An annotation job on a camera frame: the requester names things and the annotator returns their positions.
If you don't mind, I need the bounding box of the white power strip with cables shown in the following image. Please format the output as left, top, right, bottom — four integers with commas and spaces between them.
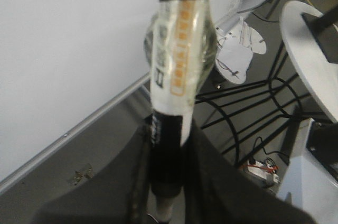
238, 147, 289, 189

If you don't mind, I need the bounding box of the round white table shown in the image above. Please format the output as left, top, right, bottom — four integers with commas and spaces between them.
279, 1, 337, 123

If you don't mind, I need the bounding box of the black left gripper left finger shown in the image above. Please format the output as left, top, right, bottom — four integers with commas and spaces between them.
34, 125, 151, 223

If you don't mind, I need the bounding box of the white whiteboard with aluminium frame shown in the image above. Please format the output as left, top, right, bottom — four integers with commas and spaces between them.
1, 0, 159, 192

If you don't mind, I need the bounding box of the white equipment stand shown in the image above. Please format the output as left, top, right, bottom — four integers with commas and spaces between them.
277, 118, 337, 223

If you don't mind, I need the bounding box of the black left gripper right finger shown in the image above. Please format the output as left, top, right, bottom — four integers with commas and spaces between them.
184, 122, 315, 223

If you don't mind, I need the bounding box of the black wire table base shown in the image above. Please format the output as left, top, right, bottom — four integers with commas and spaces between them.
194, 0, 338, 168

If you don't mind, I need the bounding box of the black whiteboard marker with tape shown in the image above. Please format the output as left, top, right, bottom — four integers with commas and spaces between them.
144, 0, 217, 223

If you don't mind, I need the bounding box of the white robot base with wires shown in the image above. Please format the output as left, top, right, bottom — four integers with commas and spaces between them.
214, 0, 269, 84

